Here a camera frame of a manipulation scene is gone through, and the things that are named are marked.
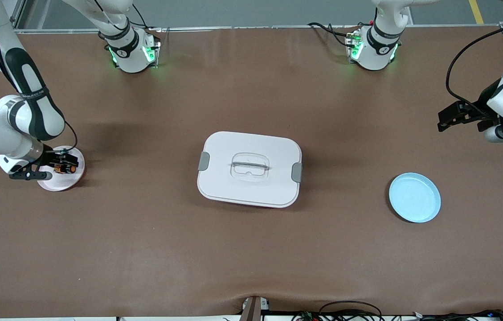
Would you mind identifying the black cable bundle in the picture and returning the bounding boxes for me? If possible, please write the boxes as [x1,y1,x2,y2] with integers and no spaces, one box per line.
[294,301,503,321]

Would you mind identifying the light blue round plate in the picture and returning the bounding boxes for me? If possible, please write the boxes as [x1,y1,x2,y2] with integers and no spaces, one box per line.
[388,173,442,223]

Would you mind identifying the black right arm base cable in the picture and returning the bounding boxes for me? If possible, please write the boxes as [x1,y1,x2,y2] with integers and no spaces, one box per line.
[119,4,163,33]

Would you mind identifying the pink round plate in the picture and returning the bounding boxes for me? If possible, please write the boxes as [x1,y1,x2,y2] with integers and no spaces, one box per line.
[37,146,86,192]

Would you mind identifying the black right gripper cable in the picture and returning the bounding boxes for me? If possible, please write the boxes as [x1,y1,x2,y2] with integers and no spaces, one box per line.
[0,0,78,154]

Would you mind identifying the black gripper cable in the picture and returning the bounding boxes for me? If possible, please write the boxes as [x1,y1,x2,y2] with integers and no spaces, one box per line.
[0,0,78,154]
[446,4,503,112]

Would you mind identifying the brown camera mount bracket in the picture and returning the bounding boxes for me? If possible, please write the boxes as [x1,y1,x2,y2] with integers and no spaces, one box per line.
[240,296,270,321]

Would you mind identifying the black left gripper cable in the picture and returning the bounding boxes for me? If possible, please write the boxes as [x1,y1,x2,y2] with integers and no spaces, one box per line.
[446,4,503,112]

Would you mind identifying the black left arm base cables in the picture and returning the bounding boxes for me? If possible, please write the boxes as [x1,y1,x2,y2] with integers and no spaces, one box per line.
[308,21,359,48]

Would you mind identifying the white lidded storage box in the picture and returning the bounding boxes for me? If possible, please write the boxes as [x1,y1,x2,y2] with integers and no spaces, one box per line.
[197,131,303,209]

